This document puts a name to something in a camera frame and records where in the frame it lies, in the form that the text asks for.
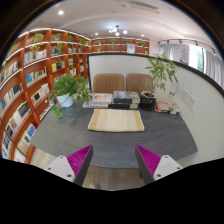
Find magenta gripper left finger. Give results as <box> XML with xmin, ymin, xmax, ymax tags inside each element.
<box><xmin>45</xmin><ymin>145</ymin><xmax>93</xmax><ymax>186</ymax></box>

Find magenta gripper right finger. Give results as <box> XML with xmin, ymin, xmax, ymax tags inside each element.
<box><xmin>135</xmin><ymin>145</ymin><xmax>182</xmax><ymax>184</ymax></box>

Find cream yellow striped towel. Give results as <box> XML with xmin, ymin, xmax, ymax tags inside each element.
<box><xmin>88</xmin><ymin>109</ymin><xmax>144</xmax><ymax>132</ymax></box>

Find white book stack left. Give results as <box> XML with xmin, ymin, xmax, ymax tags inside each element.
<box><xmin>82</xmin><ymin>93</ymin><xmax>112</xmax><ymax>108</ymax></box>

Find dark book stack middle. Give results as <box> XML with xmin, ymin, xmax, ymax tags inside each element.
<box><xmin>110</xmin><ymin>91</ymin><xmax>140</xmax><ymax>109</ymax></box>

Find potted pothos white pot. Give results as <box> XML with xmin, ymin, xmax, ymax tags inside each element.
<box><xmin>49</xmin><ymin>73</ymin><xmax>92</xmax><ymax>118</ymax></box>

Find right tan chair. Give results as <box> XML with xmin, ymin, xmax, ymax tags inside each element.
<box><xmin>126</xmin><ymin>73</ymin><xmax>153</xmax><ymax>94</ymax></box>

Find tan chair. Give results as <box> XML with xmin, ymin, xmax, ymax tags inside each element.
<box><xmin>126</xmin><ymin>73</ymin><xmax>153</xmax><ymax>94</ymax></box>
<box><xmin>93</xmin><ymin>73</ymin><xmax>124</xmax><ymax>93</ymax></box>

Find left tan chair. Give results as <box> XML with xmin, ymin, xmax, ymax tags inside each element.
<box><xmin>93</xmin><ymin>73</ymin><xmax>124</xmax><ymax>93</ymax></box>

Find potted tree black pot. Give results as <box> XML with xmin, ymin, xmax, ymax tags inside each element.
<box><xmin>140</xmin><ymin>53</ymin><xmax>178</xmax><ymax>110</ymax></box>

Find orange wooden bookshelf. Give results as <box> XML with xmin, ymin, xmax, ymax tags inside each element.
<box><xmin>0</xmin><ymin>27</ymin><xmax>150</xmax><ymax>163</ymax></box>

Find white curtain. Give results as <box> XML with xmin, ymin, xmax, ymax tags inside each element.
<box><xmin>160</xmin><ymin>44</ymin><xmax>224</xmax><ymax>89</ymax></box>

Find ceiling lamp cluster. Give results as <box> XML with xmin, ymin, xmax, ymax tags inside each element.
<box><xmin>108</xmin><ymin>26</ymin><xmax>128</xmax><ymax>37</ymax></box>

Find books at right wall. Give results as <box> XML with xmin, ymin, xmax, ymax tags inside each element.
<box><xmin>155</xmin><ymin>98</ymin><xmax>181</xmax><ymax>114</ymax></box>

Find wall socket panel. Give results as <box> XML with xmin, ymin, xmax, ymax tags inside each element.
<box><xmin>181</xmin><ymin>89</ymin><xmax>197</xmax><ymax>111</ymax></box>

